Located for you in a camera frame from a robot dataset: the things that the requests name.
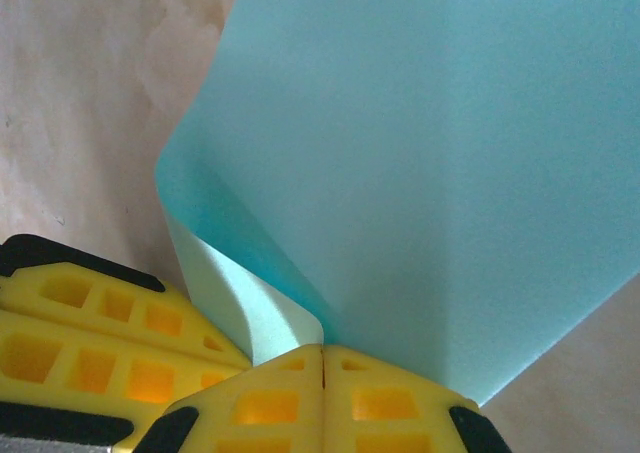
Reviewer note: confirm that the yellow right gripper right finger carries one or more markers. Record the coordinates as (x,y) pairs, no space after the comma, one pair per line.
(390,408)

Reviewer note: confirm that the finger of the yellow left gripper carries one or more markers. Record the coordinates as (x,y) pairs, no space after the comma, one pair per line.
(100,293)
(75,368)

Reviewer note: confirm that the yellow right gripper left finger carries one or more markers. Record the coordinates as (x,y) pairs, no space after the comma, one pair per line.
(260,408)

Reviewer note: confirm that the teal square paper sheet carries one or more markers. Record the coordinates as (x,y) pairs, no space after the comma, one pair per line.
(400,148)

